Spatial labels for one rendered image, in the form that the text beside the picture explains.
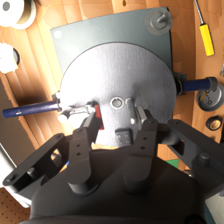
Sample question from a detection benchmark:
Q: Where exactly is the black rod clamp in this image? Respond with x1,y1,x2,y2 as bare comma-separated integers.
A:
51,91,62,112
172,70,187,96

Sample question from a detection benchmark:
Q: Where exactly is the white spool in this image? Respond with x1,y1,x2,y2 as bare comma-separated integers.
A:
0,0,37,30

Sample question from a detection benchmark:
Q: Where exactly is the yellow-handled screwdriver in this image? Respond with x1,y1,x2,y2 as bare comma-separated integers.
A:
193,0,215,56

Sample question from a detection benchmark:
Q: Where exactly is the grey peg stand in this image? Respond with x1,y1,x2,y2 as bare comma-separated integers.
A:
144,7,173,36

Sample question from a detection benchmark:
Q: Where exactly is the silver round reel frame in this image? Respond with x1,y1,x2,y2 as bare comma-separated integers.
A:
60,42,177,148

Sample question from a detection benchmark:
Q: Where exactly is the white round knob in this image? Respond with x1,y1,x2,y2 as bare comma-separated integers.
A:
57,111,70,123

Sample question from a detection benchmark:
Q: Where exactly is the grey block with screws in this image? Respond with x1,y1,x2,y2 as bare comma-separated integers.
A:
115,128,134,147

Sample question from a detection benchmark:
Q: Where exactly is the green flat piece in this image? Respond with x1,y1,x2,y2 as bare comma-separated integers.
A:
164,158,180,169

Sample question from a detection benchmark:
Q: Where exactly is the black tape roll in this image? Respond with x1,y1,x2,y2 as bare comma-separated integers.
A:
205,115,223,131

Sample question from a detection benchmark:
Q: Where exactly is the grey-blue base plate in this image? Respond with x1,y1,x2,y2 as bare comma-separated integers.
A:
50,7,173,74

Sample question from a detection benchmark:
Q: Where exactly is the brown pegboard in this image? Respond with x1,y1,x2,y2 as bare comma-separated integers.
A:
0,187,32,224

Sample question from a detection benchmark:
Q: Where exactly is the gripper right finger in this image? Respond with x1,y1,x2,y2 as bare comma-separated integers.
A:
121,105,224,198

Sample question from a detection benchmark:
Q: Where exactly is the dark blue rod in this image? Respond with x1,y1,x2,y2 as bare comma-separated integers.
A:
2,76,218,119

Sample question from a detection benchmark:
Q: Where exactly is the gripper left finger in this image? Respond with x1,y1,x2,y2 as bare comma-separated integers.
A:
2,109,105,197

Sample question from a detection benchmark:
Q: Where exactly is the silver wrench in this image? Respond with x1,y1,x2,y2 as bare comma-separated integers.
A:
219,56,224,77

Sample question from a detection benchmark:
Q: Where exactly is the red knob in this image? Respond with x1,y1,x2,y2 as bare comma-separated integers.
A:
94,104,105,131

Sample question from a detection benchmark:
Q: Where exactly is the silver wing lever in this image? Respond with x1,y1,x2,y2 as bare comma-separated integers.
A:
65,105,95,115

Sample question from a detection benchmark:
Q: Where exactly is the black ring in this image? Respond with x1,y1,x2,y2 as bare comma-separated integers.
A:
13,48,21,66

